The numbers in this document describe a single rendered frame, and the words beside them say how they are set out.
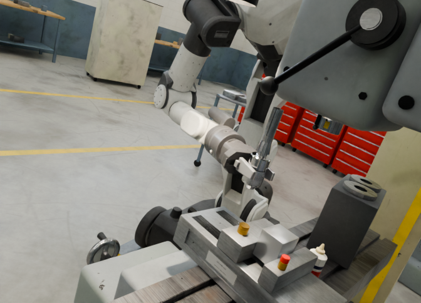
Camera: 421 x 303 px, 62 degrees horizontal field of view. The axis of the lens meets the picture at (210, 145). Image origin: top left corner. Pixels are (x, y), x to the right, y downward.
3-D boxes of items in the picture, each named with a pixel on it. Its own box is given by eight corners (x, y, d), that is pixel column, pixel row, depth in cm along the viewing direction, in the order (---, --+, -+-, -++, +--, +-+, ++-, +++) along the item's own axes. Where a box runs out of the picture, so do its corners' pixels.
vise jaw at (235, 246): (215, 245, 71) (221, 228, 69) (259, 231, 81) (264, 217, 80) (235, 263, 67) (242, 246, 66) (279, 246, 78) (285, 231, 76)
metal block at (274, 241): (252, 253, 70) (262, 228, 68) (269, 246, 74) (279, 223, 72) (272, 270, 66) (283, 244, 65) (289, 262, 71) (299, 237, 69)
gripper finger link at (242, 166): (252, 182, 75) (237, 169, 80) (257, 169, 74) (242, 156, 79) (247, 182, 75) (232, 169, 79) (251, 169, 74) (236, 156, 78)
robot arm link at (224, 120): (202, 153, 88) (185, 136, 98) (232, 164, 95) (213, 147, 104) (223, 114, 87) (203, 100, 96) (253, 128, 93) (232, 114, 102)
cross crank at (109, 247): (77, 265, 114) (83, 235, 111) (108, 255, 123) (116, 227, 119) (101, 297, 104) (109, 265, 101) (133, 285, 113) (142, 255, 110)
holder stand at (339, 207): (305, 245, 96) (333, 182, 91) (324, 223, 115) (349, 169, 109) (348, 270, 91) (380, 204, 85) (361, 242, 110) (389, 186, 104)
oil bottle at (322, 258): (293, 280, 79) (311, 240, 76) (301, 275, 83) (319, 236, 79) (308, 292, 77) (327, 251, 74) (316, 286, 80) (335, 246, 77)
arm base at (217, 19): (181, 27, 111) (180, -6, 101) (218, 17, 114) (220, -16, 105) (203, 56, 103) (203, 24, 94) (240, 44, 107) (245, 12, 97)
